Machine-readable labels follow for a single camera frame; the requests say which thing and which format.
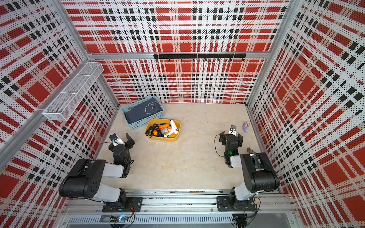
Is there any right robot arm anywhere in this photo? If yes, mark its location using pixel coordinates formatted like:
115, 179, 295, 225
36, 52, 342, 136
218, 131, 279, 211

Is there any dark cloth in basket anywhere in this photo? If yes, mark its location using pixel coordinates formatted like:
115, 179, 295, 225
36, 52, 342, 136
125, 98, 162, 124

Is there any white wire wall basket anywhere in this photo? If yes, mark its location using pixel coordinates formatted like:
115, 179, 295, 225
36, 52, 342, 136
42, 62, 103, 121

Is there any small keychain toy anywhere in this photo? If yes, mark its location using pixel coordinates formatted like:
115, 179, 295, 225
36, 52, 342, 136
247, 147, 257, 154

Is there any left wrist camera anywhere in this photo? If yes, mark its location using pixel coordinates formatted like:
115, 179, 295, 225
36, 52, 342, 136
109, 134, 125, 146

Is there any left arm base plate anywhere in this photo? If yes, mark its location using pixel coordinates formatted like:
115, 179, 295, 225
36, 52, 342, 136
102, 197, 143, 213

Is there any small purple toy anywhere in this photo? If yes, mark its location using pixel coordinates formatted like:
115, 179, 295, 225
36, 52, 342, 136
242, 122, 250, 133

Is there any white glue gun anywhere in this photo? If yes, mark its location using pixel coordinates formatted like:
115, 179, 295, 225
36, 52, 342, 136
164, 119, 179, 138

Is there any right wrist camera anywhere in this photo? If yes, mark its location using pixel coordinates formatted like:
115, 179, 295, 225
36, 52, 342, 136
228, 125, 237, 136

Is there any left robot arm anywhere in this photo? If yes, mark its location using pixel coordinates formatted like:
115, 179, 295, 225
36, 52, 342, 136
59, 134, 135, 210

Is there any green circuit board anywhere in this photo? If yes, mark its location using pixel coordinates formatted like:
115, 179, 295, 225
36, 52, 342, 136
109, 216, 130, 224

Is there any orange glue gun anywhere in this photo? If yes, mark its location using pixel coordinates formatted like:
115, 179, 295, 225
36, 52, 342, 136
152, 123, 170, 137

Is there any yellow storage box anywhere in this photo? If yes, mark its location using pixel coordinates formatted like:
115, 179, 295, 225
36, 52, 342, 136
145, 118, 181, 142

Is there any blue plastic basket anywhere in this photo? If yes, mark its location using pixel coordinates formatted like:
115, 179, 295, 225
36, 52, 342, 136
121, 96, 164, 130

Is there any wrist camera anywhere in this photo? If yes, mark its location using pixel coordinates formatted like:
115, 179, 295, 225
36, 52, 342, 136
228, 125, 237, 136
109, 134, 125, 146

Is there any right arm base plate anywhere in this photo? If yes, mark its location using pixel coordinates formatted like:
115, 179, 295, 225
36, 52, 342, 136
216, 196, 256, 212

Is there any black hook rail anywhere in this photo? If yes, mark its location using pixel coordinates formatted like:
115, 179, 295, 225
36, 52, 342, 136
153, 53, 247, 61

